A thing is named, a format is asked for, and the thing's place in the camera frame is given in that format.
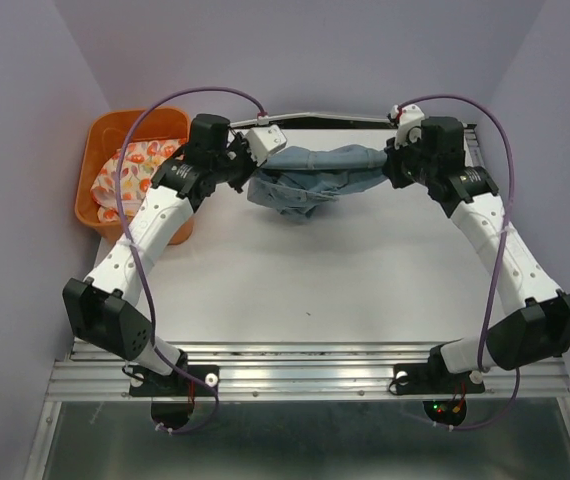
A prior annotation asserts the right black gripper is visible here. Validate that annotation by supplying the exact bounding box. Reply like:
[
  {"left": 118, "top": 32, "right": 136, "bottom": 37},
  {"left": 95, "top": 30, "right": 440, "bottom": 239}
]
[{"left": 388, "top": 130, "right": 439, "bottom": 188}]

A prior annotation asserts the blue denim skirt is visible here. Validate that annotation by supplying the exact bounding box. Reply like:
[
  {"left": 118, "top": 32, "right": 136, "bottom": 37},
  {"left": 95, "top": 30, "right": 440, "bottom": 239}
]
[{"left": 247, "top": 144, "right": 387, "bottom": 222}]

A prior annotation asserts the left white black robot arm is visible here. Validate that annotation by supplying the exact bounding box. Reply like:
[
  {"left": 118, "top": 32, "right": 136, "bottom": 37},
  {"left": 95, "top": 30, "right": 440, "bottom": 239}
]
[{"left": 62, "top": 114, "right": 285, "bottom": 394}]

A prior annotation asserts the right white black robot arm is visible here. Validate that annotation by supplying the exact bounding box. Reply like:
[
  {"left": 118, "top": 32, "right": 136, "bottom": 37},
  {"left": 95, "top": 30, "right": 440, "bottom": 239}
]
[{"left": 383, "top": 105, "right": 570, "bottom": 390}]

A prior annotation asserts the floral orange white skirt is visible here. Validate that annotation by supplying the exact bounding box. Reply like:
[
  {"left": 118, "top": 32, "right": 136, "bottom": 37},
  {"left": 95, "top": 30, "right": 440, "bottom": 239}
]
[{"left": 90, "top": 138, "right": 183, "bottom": 223}]

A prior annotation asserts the orange plastic basket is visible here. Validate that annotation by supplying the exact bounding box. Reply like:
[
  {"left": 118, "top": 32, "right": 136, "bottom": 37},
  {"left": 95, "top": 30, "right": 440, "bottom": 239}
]
[{"left": 74, "top": 107, "right": 190, "bottom": 243}]

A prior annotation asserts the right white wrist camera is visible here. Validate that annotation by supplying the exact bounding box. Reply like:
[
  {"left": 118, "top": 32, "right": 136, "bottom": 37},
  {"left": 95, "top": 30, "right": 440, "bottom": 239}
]
[{"left": 388, "top": 104, "right": 425, "bottom": 149}]

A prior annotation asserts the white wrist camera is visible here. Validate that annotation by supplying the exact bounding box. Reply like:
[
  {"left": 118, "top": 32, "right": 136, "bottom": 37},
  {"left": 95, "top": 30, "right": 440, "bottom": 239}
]
[
  {"left": 244, "top": 125, "right": 287, "bottom": 166},
  {"left": 388, "top": 104, "right": 425, "bottom": 149}
]

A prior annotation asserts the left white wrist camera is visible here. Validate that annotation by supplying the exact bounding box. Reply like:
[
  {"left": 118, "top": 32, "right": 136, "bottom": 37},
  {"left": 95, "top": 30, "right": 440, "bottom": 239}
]
[{"left": 244, "top": 125, "right": 287, "bottom": 166}]

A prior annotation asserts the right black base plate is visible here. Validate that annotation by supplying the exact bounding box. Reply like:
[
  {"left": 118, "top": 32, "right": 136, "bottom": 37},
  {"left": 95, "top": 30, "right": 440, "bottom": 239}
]
[{"left": 388, "top": 363, "right": 485, "bottom": 396}]

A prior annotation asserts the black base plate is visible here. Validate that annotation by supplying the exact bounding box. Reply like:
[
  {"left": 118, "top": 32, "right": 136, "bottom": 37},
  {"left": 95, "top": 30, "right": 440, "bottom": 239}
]
[
  {"left": 388, "top": 363, "right": 485, "bottom": 396},
  {"left": 122, "top": 364, "right": 219, "bottom": 398}
]

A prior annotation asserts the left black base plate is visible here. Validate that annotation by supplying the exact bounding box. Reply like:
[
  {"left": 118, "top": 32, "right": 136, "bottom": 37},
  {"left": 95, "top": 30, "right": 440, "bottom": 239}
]
[{"left": 122, "top": 364, "right": 219, "bottom": 398}]

